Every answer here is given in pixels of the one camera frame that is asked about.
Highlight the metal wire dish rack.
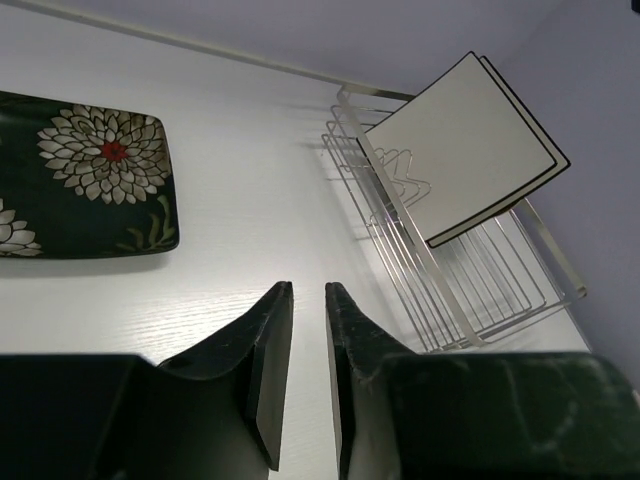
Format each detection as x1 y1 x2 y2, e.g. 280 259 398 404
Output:
321 85 588 353

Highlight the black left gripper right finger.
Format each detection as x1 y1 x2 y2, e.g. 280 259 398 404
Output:
325 283 639 479

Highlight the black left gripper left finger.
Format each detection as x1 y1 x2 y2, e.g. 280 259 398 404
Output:
1 282 293 479

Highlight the cream square plate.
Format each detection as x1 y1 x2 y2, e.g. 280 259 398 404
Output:
365 51 571 248
423 52 571 247

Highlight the black floral rectangular plate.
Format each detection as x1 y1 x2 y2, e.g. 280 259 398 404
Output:
1 92 180 260

